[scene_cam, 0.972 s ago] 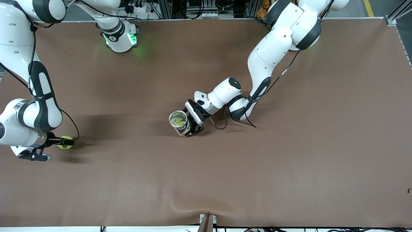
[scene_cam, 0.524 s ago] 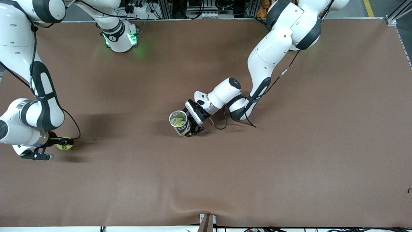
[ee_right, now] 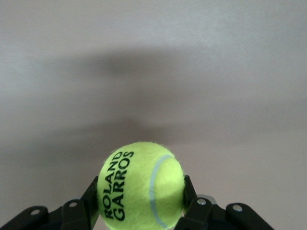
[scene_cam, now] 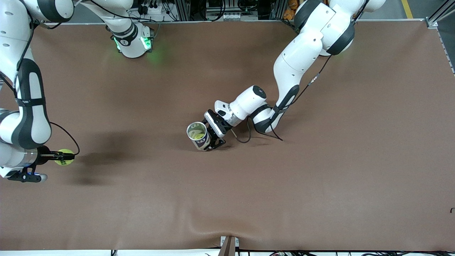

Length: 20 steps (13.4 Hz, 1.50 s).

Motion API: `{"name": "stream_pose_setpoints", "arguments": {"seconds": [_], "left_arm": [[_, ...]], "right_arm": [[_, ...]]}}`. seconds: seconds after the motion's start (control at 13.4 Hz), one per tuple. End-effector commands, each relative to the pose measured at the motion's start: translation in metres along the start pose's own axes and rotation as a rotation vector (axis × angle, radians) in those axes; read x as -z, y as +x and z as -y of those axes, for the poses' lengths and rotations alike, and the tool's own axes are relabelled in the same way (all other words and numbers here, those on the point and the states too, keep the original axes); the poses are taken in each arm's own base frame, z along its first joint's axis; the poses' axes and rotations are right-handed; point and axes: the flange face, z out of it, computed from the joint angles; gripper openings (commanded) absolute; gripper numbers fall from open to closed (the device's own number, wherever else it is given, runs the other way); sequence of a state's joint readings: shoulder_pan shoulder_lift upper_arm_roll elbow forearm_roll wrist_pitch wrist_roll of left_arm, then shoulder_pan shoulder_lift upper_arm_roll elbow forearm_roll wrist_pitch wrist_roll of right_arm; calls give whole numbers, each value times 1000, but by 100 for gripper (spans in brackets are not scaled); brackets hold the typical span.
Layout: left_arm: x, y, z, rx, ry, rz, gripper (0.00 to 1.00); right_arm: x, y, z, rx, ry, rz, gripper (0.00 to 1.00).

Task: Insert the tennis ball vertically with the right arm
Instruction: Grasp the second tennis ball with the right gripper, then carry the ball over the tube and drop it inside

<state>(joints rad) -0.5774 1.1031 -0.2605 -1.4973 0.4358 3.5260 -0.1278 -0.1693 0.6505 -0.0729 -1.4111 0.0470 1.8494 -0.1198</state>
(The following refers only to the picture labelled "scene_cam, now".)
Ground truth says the pile of orange objects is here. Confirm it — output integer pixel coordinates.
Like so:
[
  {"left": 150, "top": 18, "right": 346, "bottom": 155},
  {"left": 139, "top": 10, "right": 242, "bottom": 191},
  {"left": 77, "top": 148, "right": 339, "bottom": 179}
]
[{"left": 283, "top": 0, "right": 299, "bottom": 20}]

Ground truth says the metal mount bracket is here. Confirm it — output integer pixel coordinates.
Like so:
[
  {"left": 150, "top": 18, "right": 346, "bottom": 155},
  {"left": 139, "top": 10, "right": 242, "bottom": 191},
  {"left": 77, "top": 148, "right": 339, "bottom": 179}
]
[{"left": 220, "top": 235, "right": 240, "bottom": 256}]

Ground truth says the aluminium frame profile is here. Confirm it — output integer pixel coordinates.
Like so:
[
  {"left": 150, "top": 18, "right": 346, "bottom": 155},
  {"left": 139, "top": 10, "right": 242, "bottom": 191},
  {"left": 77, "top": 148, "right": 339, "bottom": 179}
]
[{"left": 426, "top": 0, "right": 455, "bottom": 29}]

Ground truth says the clear plastic tennis ball can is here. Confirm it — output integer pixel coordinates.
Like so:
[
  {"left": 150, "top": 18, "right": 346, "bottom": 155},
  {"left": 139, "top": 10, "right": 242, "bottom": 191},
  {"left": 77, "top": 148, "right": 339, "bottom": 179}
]
[{"left": 186, "top": 122, "right": 213, "bottom": 151}]

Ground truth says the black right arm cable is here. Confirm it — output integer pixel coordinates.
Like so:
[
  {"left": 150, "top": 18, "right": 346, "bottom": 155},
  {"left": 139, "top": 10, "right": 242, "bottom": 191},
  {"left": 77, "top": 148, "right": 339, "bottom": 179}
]
[{"left": 0, "top": 0, "right": 80, "bottom": 157}]

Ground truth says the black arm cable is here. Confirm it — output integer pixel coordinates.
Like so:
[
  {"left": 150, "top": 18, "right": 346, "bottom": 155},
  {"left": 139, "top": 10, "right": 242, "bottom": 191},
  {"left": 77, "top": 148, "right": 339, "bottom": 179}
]
[
  {"left": 0, "top": 0, "right": 80, "bottom": 157},
  {"left": 231, "top": 0, "right": 370, "bottom": 143}
]

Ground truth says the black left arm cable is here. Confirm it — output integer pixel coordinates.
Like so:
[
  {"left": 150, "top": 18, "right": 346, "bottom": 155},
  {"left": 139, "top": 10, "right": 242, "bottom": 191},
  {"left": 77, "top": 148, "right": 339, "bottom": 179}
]
[{"left": 231, "top": 0, "right": 370, "bottom": 143}]

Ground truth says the white power strip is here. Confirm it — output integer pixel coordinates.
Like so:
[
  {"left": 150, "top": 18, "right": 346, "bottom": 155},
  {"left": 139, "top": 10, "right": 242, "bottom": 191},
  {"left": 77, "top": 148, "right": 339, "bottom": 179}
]
[{"left": 137, "top": 3, "right": 165, "bottom": 16}]

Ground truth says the brown table mat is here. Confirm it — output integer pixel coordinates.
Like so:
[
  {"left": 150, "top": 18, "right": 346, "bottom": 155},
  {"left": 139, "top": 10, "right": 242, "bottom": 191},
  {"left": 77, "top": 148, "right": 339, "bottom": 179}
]
[{"left": 0, "top": 20, "right": 455, "bottom": 251}]

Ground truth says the white terminal block row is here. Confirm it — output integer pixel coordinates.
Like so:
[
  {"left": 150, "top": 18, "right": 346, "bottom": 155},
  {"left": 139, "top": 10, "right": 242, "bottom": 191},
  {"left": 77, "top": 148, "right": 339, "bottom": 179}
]
[{"left": 221, "top": 12, "right": 259, "bottom": 22}]

